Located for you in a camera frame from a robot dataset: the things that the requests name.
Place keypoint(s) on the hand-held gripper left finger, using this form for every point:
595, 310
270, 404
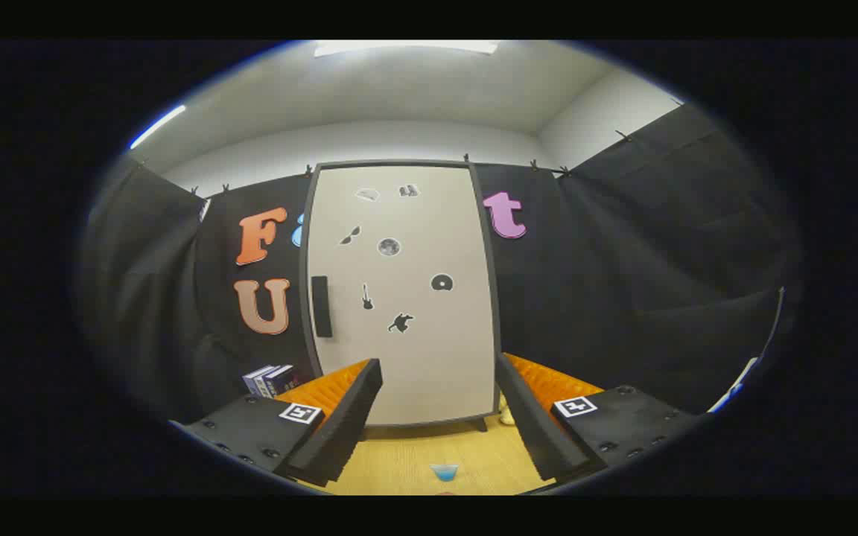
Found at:
347, 424

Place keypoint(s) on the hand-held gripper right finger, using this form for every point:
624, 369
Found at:
533, 424

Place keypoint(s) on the clear cup with blue liquid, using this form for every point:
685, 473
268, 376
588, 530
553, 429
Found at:
445, 472

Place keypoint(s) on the white cabinet door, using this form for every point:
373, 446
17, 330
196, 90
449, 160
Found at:
429, 357

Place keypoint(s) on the yellow plush toy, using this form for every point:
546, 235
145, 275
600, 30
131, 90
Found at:
507, 417

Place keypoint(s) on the blue and white book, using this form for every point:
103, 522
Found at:
280, 380
256, 380

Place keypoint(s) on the grey cabinet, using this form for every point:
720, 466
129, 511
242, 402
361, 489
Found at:
495, 313

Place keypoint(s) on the black backdrop cloth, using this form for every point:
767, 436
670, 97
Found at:
623, 283

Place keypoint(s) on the ceiling light strip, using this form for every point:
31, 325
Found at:
157, 126

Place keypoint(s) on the ceiling light panel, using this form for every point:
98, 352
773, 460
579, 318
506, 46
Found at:
407, 48

